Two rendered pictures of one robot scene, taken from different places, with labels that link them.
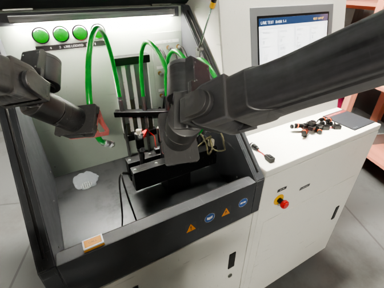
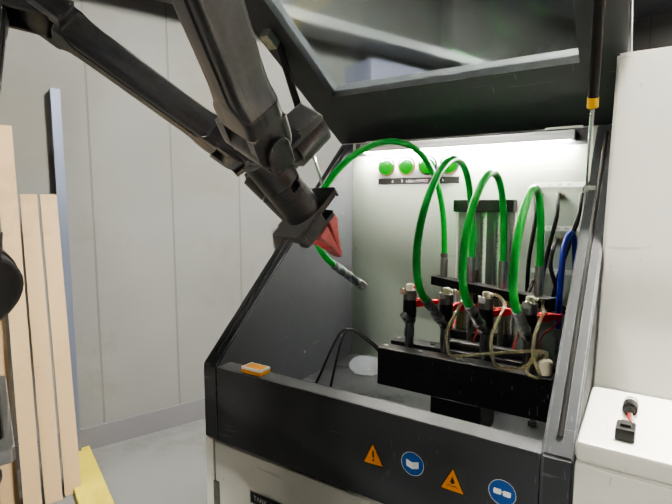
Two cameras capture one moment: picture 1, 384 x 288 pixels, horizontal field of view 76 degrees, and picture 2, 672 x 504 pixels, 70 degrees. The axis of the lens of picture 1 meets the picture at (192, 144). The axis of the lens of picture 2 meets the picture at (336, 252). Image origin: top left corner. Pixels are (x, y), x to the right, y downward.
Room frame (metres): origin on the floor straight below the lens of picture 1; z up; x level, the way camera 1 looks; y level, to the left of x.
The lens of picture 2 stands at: (0.11, -0.63, 1.29)
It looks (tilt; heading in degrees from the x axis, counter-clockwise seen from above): 6 degrees down; 62
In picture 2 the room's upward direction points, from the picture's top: straight up
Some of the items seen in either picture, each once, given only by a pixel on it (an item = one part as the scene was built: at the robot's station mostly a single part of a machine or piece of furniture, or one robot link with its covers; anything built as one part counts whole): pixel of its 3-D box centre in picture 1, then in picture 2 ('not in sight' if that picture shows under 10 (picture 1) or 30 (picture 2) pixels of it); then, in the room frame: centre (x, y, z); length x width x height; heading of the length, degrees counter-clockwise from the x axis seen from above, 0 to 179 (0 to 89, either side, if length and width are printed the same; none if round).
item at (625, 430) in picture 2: (261, 151); (628, 417); (0.76, -0.26, 0.99); 0.12 x 0.02 x 0.02; 27
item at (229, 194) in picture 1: (172, 229); (351, 440); (0.51, 0.06, 0.87); 0.62 x 0.04 x 0.16; 119
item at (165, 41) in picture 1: (170, 71); (556, 236); (1.06, 0.09, 1.20); 0.13 x 0.03 x 0.31; 119
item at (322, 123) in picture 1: (316, 124); not in sight; (0.94, -0.54, 1.01); 0.23 x 0.11 x 0.06; 119
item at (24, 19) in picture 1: (102, 15); (455, 143); (0.95, 0.31, 1.43); 0.54 x 0.03 x 0.02; 119
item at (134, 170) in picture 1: (173, 167); (463, 390); (0.78, 0.07, 0.91); 0.34 x 0.10 x 0.15; 119
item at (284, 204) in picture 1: (282, 202); not in sight; (0.69, -0.35, 0.80); 0.05 x 0.04 x 0.05; 119
